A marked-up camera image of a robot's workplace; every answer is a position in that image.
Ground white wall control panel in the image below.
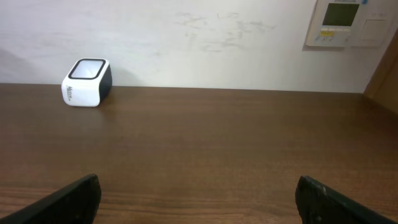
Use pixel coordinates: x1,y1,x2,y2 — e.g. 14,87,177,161
305,0,397,48

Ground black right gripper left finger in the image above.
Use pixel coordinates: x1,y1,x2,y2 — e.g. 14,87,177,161
1,174,101,224

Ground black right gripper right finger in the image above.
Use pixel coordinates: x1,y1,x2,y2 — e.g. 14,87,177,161
295,175,397,224

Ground white barcode scanner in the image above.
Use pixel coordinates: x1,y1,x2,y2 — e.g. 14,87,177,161
61,58,113,107

